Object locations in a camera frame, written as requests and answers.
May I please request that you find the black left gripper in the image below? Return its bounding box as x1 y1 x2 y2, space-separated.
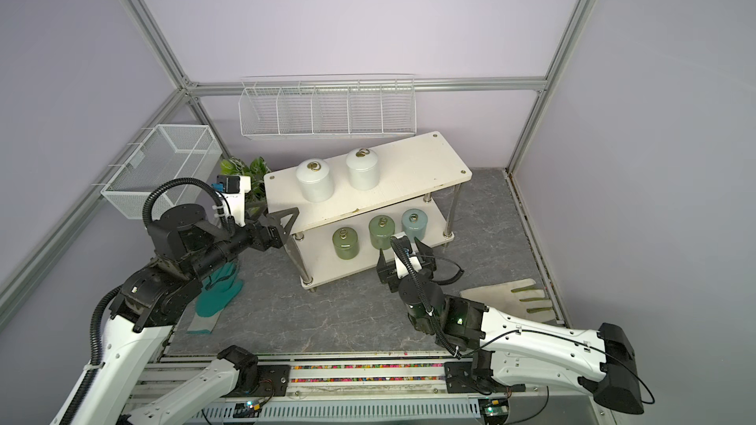
190 200 299 281

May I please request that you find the white tea canister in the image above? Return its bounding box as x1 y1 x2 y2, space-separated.
346 148 380 191
295 159 335 203

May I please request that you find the large blue-grey tea canister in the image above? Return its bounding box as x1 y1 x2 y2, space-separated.
390 235 413 260

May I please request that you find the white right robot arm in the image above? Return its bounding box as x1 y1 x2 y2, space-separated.
376 233 656 415

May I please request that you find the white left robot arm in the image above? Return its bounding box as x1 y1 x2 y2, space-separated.
53 177 299 424

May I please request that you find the small blue tea canister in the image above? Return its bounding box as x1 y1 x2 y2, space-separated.
402 209 428 242

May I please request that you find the light green tea canister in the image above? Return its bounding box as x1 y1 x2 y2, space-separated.
368 214 396 250

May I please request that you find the dark green tea canister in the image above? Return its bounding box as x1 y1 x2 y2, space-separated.
332 226 359 260

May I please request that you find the white two-tier shelf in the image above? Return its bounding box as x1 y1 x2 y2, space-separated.
265 132 473 289

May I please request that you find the green artificial plant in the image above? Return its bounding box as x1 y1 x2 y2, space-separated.
220 157 271 202

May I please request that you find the green rubber glove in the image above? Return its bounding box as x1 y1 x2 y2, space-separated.
187 262 244 334

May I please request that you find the beige work glove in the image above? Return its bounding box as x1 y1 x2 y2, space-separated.
460 279 556 324

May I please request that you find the white mesh side basket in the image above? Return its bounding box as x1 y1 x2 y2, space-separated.
100 124 222 220

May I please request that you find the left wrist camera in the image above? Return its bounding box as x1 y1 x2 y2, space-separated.
214 174 251 226

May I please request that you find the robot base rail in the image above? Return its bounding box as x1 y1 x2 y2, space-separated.
184 355 616 424

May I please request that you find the aluminium frame of enclosure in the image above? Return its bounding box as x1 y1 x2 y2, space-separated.
1 0 596 328

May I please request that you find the long white wire basket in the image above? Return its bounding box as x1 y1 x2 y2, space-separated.
238 74 417 139

